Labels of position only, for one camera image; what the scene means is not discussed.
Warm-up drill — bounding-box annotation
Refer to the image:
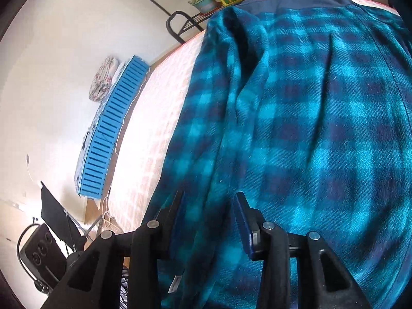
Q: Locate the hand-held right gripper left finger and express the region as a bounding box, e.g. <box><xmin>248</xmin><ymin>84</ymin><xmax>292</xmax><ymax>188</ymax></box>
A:
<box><xmin>40</xmin><ymin>190</ymin><xmax>187</xmax><ymax>309</ymax></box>

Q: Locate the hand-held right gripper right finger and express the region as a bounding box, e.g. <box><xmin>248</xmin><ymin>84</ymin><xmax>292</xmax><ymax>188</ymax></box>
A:
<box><xmin>233</xmin><ymin>191</ymin><xmax>374</xmax><ymax>309</ymax></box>

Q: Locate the teal plaid fleece jacket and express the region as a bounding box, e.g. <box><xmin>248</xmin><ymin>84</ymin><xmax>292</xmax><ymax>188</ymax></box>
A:
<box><xmin>151</xmin><ymin>0</ymin><xmax>412</xmax><ymax>309</ymax></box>

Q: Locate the pink checked blanket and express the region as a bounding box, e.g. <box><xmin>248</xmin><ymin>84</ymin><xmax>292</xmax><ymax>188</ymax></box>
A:
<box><xmin>108</xmin><ymin>0</ymin><xmax>401</xmax><ymax>235</ymax></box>

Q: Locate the black and white striped cloth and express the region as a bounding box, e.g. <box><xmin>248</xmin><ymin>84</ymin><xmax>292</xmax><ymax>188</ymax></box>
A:
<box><xmin>119</xmin><ymin>265</ymin><xmax>131</xmax><ymax>309</ymax></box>

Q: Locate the blue slatted plastic crate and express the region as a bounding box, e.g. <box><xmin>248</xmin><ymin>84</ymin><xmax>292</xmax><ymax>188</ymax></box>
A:
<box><xmin>77</xmin><ymin>55</ymin><xmax>150</xmax><ymax>199</ymax></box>

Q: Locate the black folding chair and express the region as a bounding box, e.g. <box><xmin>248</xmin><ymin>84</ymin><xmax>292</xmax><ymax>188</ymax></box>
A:
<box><xmin>41</xmin><ymin>181</ymin><xmax>100</xmax><ymax>252</ymax></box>

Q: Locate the black electric heater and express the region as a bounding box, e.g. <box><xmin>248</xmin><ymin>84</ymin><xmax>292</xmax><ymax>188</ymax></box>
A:
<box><xmin>17</xmin><ymin>224</ymin><xmax>68</xmax><ymax>293</ymax></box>

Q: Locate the floral bedding bundle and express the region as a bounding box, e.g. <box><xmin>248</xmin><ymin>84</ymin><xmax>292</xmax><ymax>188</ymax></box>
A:
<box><xmin>89</xmin><ymin>56</ymin><xmax>120</xmax><ymax>102</ymax></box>

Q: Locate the black metal garment rack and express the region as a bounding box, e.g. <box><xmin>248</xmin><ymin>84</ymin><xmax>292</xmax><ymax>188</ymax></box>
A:
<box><xmin>108</xmin><ymin>0</ymin><xmax>396</xmax><ymax>44</ymax></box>

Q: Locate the potted plant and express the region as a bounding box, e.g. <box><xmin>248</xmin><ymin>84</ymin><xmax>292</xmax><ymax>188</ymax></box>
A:
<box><xmin>187</xmin><ymin>0</ymin><xmax>219</xmax><ymax>15</ymax></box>

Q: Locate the white cord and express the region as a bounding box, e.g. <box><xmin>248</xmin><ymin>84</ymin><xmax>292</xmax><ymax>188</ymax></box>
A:
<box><xmin>95</xmin><ymin>196</ymin><xmax>121</xmax><ymax>230</ymax></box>

